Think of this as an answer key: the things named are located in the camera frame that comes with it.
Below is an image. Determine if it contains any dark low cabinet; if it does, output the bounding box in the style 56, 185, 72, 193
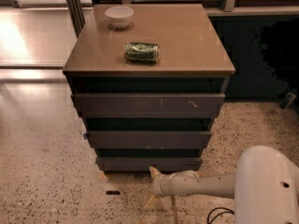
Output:
210, 15, 299, 99

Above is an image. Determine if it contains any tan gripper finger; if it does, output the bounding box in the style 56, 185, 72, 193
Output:
144, 194, 164, 210
149, 166, 161, 177

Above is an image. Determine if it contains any black cable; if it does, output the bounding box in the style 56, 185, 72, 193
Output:
206, 206, 235, 224

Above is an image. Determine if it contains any dark middle drawer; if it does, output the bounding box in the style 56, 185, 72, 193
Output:
86, 131, 211, 149

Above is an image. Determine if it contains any dark bottom drawer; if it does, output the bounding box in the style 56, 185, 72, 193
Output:
96, 157, 202, 172

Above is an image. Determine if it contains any dark top drawer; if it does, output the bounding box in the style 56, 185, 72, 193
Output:
73, 93, 225, 119

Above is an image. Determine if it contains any white bowl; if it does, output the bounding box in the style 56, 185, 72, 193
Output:
105, 6, 134, 29

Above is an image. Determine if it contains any green soda can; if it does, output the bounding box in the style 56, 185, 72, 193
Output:
124, 42, 160, 63

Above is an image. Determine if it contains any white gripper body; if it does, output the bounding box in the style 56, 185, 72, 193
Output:
152, 170, 199, 197

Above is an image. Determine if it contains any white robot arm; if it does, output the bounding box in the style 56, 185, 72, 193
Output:
146, 146, 299, 224

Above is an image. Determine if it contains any brown drawer cabinet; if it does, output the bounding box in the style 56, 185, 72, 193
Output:
63, 5, 235, 158

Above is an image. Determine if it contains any dark drawer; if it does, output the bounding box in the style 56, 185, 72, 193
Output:
86, 131, 211, 149
96, 157, 202, 172
73, 93, 225, 119

